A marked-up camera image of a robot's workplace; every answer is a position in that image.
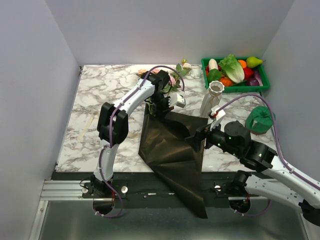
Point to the pink flower bouquet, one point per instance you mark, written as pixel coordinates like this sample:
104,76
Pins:
176,83

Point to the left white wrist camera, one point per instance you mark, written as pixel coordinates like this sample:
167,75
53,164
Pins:
176,99

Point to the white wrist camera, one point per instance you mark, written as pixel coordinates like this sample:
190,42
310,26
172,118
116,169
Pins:
217,115
176,99

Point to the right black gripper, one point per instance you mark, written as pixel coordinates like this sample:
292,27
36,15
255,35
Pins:
208,134

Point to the jute twine on vase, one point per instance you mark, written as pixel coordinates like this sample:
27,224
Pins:
212,101

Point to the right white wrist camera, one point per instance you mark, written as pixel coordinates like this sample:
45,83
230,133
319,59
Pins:
217,115

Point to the toy orange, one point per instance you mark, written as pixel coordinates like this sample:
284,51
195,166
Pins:
242,63

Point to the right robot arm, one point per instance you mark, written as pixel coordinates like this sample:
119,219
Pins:
294,188

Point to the red toy pepper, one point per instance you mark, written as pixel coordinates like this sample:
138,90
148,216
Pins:
248,73

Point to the toy pear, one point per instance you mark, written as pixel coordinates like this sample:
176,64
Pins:
253,62

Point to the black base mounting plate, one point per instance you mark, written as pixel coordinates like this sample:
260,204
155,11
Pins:
146,190

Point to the black wrapping paper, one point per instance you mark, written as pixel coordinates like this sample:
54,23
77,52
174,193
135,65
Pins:
163,149

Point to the green rolled cloth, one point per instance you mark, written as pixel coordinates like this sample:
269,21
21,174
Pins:
259,121

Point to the white toy radish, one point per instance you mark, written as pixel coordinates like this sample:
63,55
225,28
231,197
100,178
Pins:
212,64

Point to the white ribbed vase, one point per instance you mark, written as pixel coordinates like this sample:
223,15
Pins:
215,88

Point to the cream ribbon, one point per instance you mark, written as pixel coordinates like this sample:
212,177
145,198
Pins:
135,126

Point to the toy lettuce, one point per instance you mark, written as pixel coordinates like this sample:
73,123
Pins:
232,68

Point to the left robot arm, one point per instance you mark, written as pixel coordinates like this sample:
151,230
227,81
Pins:
113,122

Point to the orange toy carrot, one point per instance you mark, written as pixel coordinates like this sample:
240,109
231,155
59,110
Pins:
226,82

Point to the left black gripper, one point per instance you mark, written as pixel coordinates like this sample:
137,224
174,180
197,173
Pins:
159,113

